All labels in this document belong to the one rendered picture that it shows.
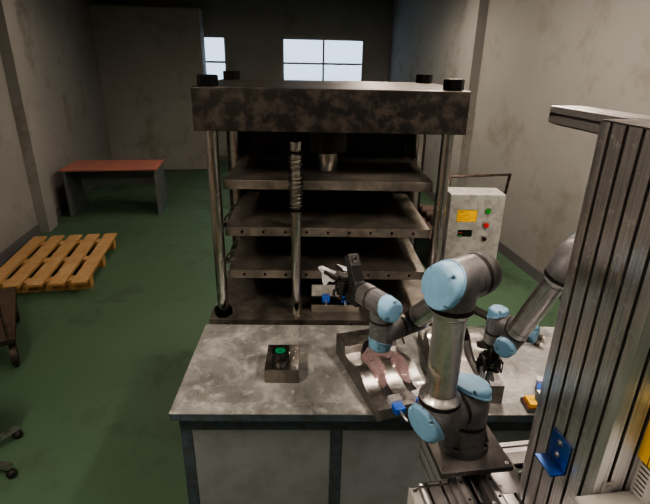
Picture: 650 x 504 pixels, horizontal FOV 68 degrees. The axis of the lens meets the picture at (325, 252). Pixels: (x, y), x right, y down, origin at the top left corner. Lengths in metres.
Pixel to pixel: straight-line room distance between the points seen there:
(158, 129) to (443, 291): 9.22
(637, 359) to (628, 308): 0.10
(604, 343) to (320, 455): 1.40
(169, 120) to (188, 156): 0.76
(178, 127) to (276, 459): 8.41
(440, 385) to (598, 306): 0.43
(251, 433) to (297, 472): 0.29
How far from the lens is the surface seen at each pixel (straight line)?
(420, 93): 2.39
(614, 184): 1.18
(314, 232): 2.59
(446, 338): 1.28
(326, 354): 2.39
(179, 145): 10.13
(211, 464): 2.35
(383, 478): 2.39
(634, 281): 1.13
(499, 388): 2.20
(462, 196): 2.71
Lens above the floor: 2.14
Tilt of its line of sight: 22 degrees down
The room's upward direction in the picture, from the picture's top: 1 degrees clockwise
